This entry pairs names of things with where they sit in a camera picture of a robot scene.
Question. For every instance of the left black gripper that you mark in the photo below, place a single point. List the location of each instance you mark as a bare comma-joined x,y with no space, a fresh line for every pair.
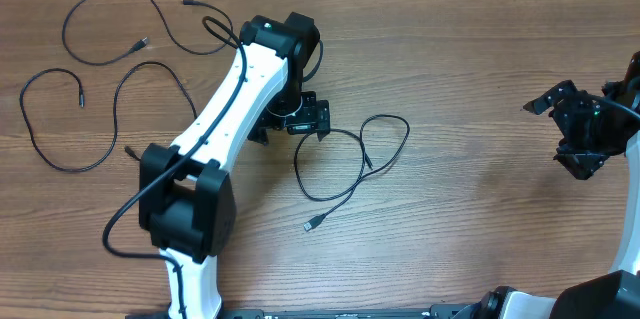
316,115

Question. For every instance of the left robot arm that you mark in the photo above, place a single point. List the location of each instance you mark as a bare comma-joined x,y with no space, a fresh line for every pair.
188,206

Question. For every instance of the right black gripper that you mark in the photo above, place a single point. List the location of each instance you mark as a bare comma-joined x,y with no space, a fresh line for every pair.
583,163

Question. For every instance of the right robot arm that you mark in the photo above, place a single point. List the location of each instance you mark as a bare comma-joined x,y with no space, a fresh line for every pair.
616,294

